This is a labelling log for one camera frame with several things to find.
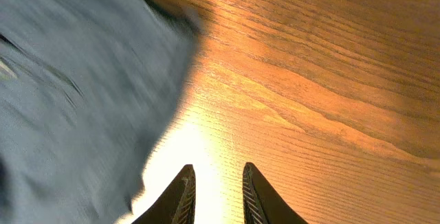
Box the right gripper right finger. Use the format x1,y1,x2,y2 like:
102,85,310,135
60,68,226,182
242,162,307,224

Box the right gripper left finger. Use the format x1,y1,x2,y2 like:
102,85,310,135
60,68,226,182
133,164,196,224

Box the navy blue shorts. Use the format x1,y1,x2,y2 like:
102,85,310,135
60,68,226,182
1,0,197,223

